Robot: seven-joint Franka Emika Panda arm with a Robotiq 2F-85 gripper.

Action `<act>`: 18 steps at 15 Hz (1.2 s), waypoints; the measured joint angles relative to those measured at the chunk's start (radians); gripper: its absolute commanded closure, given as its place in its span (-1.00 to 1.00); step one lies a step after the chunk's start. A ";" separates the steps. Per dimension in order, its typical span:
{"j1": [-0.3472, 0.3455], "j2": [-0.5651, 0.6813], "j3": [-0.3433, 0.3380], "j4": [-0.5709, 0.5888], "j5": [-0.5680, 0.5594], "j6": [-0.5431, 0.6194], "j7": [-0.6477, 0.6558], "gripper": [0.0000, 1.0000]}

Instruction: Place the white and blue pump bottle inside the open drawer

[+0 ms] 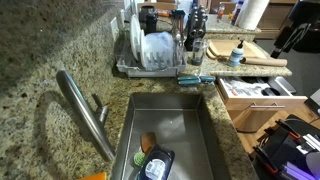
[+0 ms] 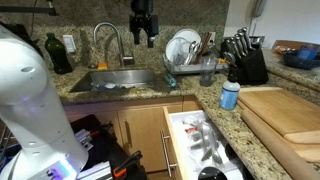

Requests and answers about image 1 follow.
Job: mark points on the dark dish soap bottle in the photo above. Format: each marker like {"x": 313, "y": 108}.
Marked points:
{"x": 160, "y": 156}

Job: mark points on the dark spray bottle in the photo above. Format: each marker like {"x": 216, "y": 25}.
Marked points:
{"x": 236, "y": 13}

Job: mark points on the white paper towel roll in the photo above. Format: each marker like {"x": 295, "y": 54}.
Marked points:
{"x": 251, "y": 13}

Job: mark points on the grey dish rack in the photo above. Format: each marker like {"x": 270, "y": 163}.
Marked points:
{"x": 133, "y": 68}

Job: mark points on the white drawer liner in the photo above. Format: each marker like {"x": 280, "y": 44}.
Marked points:
{"x": 243, "y": 88}

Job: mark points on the orange sponge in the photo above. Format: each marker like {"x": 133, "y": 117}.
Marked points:
{"x": 96, "y": 176}

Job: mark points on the large white plate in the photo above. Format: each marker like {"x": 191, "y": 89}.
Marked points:
{"x": 135, "y": 36}

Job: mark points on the black robot cart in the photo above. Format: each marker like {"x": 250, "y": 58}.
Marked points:
{"x": 283, "y": 146}

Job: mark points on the wooden rolling pin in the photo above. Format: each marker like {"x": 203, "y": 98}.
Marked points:
{"x": 266, "y": 61}

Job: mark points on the white wall outlet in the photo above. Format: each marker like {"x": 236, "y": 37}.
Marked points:
{"x": 114, "y": 28}

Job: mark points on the white and blue pump bottle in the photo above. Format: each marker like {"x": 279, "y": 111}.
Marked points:
{"x": 235, "y": 56}

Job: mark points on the clear plastic container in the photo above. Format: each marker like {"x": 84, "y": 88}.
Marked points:
{"x": 160, "y": 50}

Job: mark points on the utensil caddy with utensils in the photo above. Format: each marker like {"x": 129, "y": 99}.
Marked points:
{"x": 178, "y": 30}

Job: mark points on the small white plate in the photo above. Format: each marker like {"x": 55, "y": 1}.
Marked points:
{"x": 142, "y": 50}

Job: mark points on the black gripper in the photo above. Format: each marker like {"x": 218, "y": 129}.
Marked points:
{"x": 305, "y": 11}

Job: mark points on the wooden background cabinet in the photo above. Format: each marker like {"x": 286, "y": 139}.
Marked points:
{"x": 275, "y": 18}

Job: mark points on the small wooden cutting board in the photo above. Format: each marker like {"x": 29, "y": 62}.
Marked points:
{"x": 211, "y": 53}

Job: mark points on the clear drinking glass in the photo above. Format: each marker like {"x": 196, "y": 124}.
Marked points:
{"x": 198, "y": 55}

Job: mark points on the open wooden drawer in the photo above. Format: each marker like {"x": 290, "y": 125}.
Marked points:
{"x": 246, "y": 102}

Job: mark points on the green scrubber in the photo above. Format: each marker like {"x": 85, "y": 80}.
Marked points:
{"x": 139, "y": 159}

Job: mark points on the orange black clamp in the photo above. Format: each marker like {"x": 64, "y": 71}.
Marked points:
{"x": 266, "y": 161}
{"x": 288, "y": 128}

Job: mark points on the steel kitchen faucet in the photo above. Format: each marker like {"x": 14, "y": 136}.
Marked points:
{"x": 83, "y": 110}

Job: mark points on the black knife block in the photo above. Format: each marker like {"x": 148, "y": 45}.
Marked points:
{"x": 196, "y": 23}

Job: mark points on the stainless steel sink basin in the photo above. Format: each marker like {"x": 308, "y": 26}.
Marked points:
{"x": 176, "y": 133}

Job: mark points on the large wooden cutting board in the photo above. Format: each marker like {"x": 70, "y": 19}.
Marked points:
{"x": 226, "y": 46}

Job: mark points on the black bin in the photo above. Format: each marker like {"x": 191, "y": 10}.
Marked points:
{"x": 311, "y": 41}

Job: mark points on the red capped bottle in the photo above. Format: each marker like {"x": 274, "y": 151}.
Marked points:
{"x": 220, "y": 11}

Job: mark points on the wooden base cabinet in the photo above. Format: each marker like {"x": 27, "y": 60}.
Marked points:
{"x": 250, "y": 121}

